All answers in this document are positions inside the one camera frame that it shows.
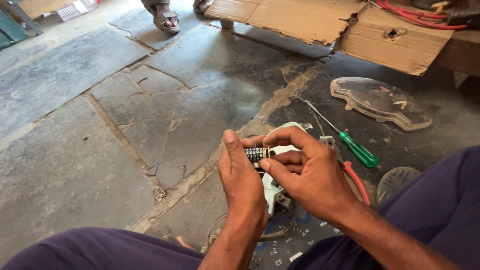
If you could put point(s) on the person's left hand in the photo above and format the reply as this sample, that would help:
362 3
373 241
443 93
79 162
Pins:
240 180

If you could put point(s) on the person's right hand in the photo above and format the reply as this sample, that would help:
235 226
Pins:
315 180

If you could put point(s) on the black odometer counter drum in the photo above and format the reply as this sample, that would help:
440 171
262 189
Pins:
255 154

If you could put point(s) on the white speedometer housing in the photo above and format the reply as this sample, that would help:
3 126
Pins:
275 189

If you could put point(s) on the black speedometer dial plate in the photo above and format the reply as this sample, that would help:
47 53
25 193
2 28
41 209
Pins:
292 240

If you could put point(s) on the grey round dial disc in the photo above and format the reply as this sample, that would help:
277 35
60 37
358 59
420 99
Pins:
395 182

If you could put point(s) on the small metal scrap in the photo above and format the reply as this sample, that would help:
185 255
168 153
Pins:
160 194

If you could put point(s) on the clear plastic meter cover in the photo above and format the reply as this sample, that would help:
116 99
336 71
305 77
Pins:
378 102

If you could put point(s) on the torn brown cardboard sheet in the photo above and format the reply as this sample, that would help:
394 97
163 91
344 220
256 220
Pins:
337 30

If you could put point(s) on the grey sandal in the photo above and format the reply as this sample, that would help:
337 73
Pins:
167 21

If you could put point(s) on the clear plastic bottle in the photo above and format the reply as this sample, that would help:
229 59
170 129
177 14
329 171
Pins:
77 8

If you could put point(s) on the green metal box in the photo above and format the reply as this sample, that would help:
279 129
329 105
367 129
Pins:
10 32

